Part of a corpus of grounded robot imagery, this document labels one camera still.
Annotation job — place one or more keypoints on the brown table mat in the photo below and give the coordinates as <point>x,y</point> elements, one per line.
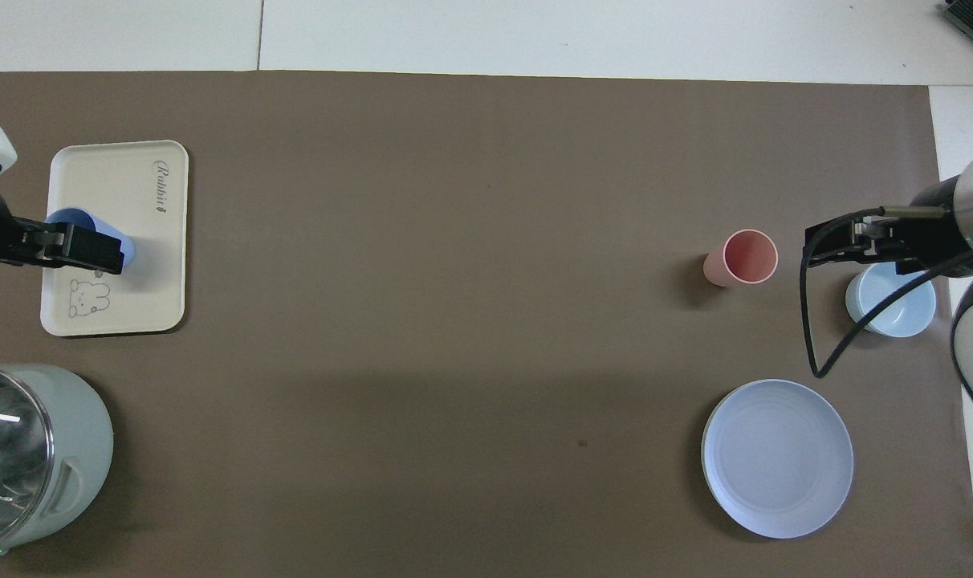
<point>454,321</point>

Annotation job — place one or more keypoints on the blue plastic cup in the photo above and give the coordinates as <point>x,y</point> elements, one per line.
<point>73,215</point>

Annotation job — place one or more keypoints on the pink plastic cup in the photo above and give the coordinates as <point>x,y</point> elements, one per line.
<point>747,257</point>

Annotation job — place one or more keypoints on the light blue bowl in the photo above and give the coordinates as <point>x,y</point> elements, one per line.
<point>908,309</point>

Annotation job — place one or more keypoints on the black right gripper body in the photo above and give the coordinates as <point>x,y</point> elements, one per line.
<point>932,233</point>

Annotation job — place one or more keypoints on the cream rabbit print tray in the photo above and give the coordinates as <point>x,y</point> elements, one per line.
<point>125,177</point>

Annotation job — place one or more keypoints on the periwinkle blue plate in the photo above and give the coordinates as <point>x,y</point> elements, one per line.
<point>778,457</point>

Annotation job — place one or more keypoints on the glass pot lid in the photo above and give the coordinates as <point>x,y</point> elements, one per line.
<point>5,457</point>

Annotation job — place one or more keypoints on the pale green cooking pot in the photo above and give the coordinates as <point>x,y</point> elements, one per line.
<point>81,449</point>

